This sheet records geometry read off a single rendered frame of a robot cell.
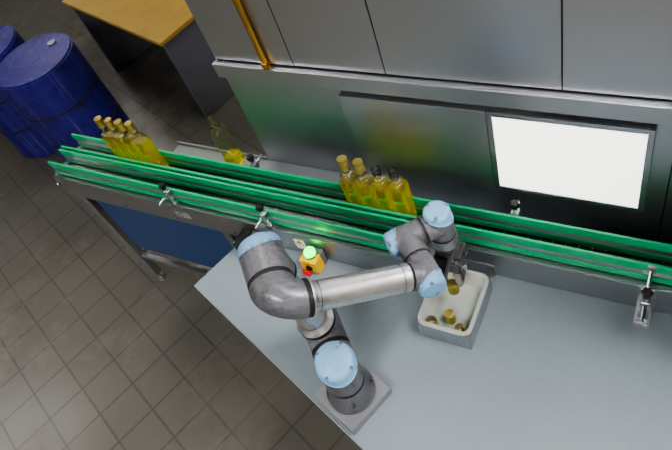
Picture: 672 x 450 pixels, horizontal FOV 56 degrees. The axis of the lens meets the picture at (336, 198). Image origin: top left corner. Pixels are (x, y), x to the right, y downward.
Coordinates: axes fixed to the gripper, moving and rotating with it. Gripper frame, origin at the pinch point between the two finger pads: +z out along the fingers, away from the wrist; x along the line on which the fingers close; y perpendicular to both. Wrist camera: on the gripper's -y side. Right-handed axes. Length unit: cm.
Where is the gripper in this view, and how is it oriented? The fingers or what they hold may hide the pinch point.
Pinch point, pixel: (452, 283)
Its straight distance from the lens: 194.8
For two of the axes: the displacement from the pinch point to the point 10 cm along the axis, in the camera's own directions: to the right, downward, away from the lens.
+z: 2.8, 6.1, 7.4
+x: -8.6, -1.9, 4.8
